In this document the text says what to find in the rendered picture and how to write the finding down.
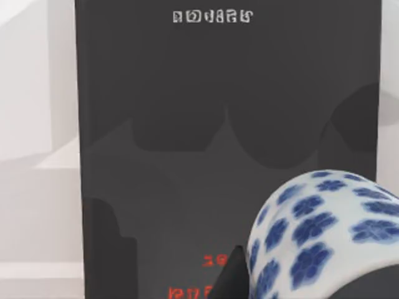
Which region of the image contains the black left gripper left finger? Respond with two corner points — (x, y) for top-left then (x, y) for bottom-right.
(208, 245), (250, 299)

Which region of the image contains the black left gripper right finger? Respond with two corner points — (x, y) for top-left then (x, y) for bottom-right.
(327, 263), (399, 299)

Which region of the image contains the white and blue flowered cup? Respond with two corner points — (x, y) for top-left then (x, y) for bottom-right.
(245, 169), (399, 299)

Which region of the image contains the black book with lettering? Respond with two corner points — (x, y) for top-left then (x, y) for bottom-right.
(74, 0), (383, 299)

